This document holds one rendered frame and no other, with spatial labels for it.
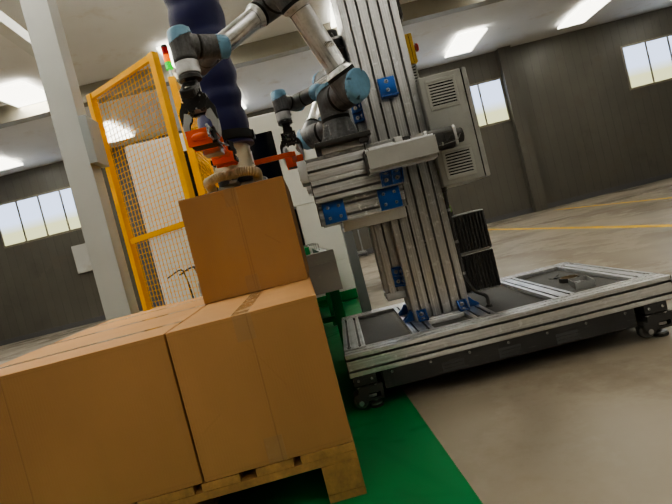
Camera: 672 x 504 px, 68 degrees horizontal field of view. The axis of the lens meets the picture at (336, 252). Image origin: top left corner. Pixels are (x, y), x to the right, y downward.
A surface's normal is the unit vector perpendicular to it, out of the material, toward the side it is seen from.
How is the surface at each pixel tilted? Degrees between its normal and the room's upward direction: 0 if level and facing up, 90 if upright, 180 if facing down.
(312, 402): 90
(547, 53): 90
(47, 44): 90
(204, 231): 90
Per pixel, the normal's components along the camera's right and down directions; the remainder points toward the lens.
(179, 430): 0.07, 0.02
